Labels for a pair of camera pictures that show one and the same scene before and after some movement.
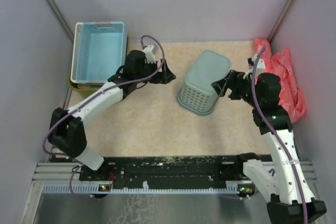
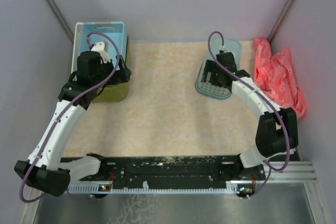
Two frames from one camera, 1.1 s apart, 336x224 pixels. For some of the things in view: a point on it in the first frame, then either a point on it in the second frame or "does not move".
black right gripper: (233, 80) -> (209, 67)
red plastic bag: (279, 62) does not move
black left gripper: (167, 76) -> (121, 75)
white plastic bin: (76, 43) does not move
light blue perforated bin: (101, 52) does not move
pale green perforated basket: (198, 95) -> (208, 90)
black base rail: (168, 173) does not move
